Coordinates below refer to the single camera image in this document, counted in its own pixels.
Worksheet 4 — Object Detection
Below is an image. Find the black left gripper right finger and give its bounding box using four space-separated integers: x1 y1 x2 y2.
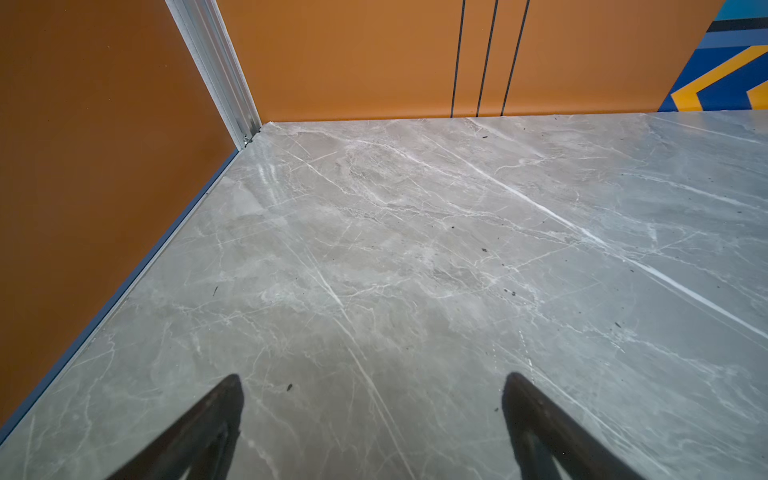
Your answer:
501 372 641 479

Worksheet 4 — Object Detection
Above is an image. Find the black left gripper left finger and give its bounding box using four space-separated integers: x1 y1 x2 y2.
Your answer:
110 374 244 479

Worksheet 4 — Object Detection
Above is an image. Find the aluminium corner post left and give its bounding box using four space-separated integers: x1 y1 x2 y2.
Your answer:
166 0 262 151

